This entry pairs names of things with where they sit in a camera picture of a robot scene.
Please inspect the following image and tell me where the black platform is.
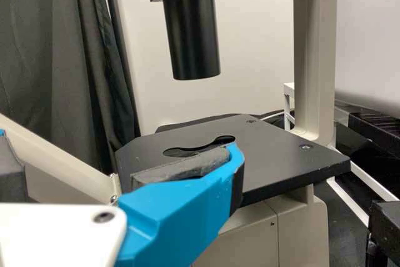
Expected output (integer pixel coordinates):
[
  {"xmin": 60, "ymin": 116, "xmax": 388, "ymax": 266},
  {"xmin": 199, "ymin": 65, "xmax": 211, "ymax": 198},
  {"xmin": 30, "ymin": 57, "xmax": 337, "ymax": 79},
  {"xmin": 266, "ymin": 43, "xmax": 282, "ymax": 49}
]
[
  {"xmin": 369, "ymin": 199, "xmax": 400, "ymax": 267},
  {"xmin": 334, "ymin": 104, "xmax": 400, "ymax": 160}
]

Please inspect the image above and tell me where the white metal frame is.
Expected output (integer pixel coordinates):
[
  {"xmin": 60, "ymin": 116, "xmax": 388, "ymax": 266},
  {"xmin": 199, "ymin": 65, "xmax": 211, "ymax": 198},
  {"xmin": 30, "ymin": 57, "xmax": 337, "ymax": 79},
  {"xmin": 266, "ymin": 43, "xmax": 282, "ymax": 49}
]
[{"xmin": 282, "ymin": 81, "xmax": 400, "ymax": 228}]

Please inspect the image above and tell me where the cream microscope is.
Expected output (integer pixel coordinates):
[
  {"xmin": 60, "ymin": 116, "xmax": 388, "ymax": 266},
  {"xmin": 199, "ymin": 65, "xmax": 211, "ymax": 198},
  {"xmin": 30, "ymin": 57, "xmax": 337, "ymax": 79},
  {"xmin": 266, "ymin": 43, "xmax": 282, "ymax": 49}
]
[{"xmin": 0, "ymin": 0, "xmax": 351, "ymax": 267}]

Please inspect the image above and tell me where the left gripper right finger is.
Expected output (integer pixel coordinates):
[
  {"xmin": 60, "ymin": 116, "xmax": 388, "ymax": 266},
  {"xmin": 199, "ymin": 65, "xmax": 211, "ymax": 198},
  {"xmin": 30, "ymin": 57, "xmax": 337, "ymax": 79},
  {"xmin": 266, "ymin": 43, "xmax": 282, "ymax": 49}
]
[{"xmin": 116, "ymin": 141, "xmax": 246, "ymax": 267}]

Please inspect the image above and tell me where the white box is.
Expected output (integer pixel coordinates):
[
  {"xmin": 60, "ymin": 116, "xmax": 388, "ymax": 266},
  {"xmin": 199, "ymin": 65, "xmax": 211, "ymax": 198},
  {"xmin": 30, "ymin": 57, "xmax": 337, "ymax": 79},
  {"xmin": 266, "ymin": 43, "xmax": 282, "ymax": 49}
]
[{"xmin": 104, "ymin": 0, "xmax": 400, "ymax": 138}]

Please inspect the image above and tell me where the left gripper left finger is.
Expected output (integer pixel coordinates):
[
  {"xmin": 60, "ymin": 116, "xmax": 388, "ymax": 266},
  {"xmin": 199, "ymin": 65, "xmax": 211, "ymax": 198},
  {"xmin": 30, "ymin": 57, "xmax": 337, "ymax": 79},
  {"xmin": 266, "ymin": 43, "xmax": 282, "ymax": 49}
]
[{"xmin": 0, "ymin": 128, "xmax": 26, "ymax": 203}]

